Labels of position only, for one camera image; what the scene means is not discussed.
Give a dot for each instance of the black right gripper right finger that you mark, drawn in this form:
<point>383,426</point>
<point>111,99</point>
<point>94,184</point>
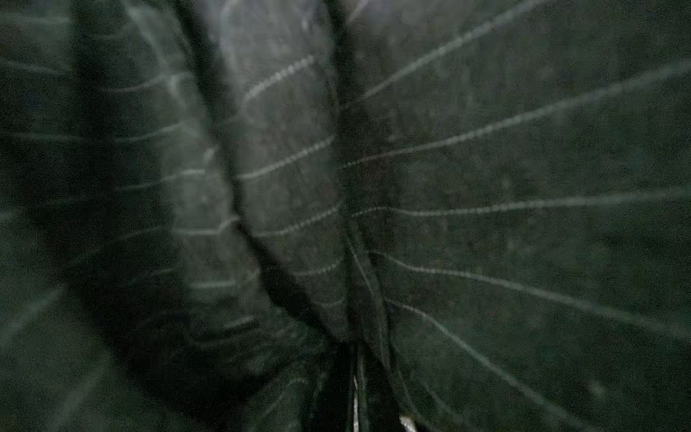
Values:
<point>377,409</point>

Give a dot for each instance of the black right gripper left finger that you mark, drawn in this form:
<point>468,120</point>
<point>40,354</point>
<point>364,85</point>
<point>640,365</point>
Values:
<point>334,405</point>

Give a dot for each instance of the dark grey pinstripe shirt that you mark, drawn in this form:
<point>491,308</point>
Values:
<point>202,200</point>

